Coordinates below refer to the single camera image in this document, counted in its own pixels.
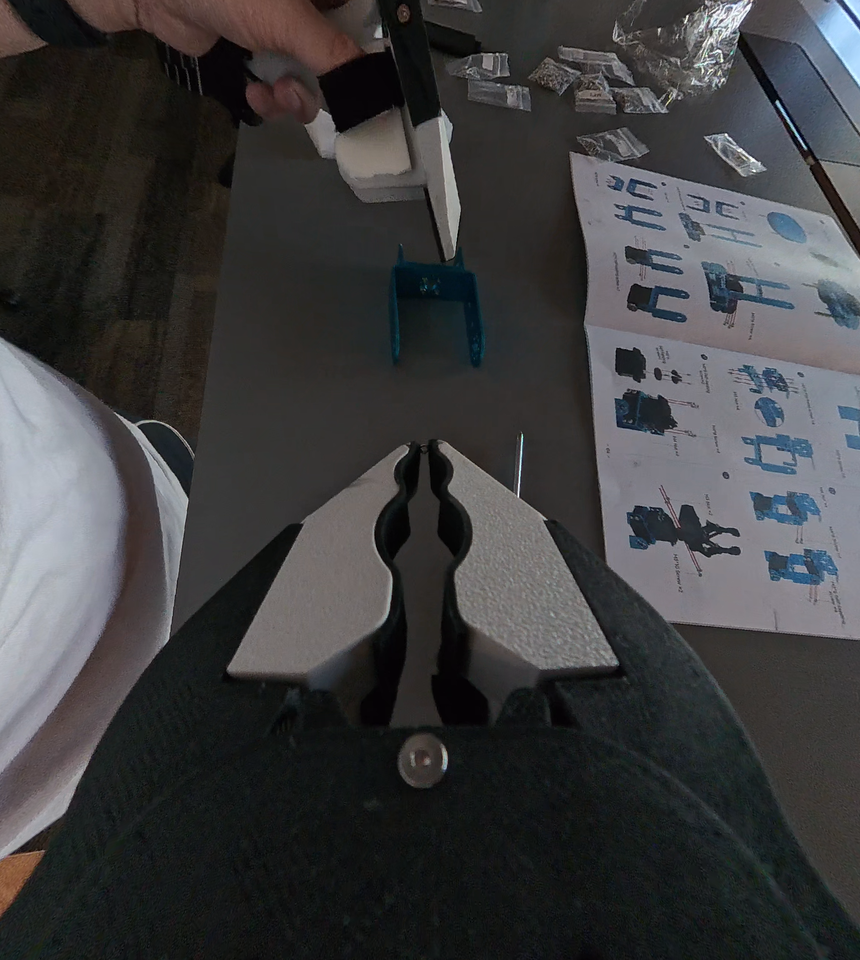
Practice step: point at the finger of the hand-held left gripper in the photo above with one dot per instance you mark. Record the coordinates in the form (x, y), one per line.
(441, 180)

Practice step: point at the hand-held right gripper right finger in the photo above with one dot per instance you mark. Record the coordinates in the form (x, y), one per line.
(535, 600)

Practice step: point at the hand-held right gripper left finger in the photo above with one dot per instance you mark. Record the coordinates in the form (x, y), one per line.
(317, 600)

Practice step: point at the blue metal bracket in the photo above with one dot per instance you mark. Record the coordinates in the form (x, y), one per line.
(433, 285)

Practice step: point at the dark grey desk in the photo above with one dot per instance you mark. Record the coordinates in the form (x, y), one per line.
(325, 412)

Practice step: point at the dark flat desk panel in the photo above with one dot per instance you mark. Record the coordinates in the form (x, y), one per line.
(804, 97)

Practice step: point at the person's left hand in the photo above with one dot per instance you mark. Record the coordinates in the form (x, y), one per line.
(212, 22)

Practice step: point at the black pen-shaped screwdriver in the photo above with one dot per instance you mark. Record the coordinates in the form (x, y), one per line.
(452, 36)

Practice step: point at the scattered small clear hardware bags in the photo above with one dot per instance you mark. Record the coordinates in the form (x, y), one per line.
(501, 94)

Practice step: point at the person's dark shoe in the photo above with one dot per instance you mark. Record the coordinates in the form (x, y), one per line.
(167, 450)

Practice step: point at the crumpled clear plastic wrap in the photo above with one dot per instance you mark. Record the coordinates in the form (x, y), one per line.
(669, 52)

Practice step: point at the person's white shirt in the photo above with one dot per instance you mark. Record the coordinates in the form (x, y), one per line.
(40, 562)

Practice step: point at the open instruction booklet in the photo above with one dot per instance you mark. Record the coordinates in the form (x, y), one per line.
(699, 300)

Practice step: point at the black wristband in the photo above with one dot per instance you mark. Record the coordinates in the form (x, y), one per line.
(55, 19)

